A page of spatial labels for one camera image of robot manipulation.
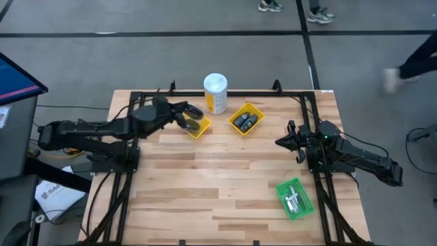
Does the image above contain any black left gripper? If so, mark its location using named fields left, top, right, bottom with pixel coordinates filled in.
left=141, top=96, right=192, bottom=131

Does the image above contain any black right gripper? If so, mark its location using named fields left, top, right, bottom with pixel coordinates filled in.
left=274, top=119, right=320, bottom=165

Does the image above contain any packaged dark grey roll-on deodorant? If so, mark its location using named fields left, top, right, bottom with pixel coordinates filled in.
left=233, top=111, right=251, bottom=128

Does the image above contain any yellow plastic basket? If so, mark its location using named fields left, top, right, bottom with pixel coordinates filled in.
left=227, top=101, right=266, bottom=137
left=177, top=112, right=212, bottom=140

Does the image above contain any white wipes canister yellow label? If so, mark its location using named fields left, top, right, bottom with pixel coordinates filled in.
left=203, top=72, right=229, bottom=115

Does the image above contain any green plastic basket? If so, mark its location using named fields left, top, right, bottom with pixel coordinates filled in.
left=274, top=177, right=315, bottom=221

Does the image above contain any person's white shoe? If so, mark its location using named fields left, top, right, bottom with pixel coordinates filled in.
left=382, top=67, right=403, bottom=95

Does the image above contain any person's grey shoe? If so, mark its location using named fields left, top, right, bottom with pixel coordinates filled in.
left=257, top=0, right=285, bottom=13
left=306, top=5, right=336, bottom=25

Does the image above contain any black stand foot bar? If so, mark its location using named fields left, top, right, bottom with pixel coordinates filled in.
left=25, top=156, right=93, bottom=193

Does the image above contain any white printed paper sheet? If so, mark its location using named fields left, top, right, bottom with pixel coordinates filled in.
left=33, top=180, right=87, bottom=222

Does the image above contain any person's leg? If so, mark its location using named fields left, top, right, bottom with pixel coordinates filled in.
left=398, top=31, right=437, bottom=80

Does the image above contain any black monitor blue screen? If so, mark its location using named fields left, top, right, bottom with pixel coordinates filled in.
left=0, top=51, right=48, bottom=107

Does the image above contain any grey cabinet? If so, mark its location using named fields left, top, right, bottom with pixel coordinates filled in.
left=0, top=95, right=38, bottom=181

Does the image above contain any white label card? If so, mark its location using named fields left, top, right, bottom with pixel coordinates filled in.
left=0, top=105, right=11, bottom=130

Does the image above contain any black aluminium table frame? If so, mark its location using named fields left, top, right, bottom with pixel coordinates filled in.
left=78, top=89, right=376, bottom=246

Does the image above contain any yellow cable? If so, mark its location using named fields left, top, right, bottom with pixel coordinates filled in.
left=29, top=146, right=86, bottom=160

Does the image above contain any thin black floor cable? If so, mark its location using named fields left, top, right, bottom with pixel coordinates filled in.
left=36, top=104, right=110, bottom=111

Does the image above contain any black cable with plug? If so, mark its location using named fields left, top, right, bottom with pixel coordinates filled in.
left=405, top=123, right=437, bottom=176

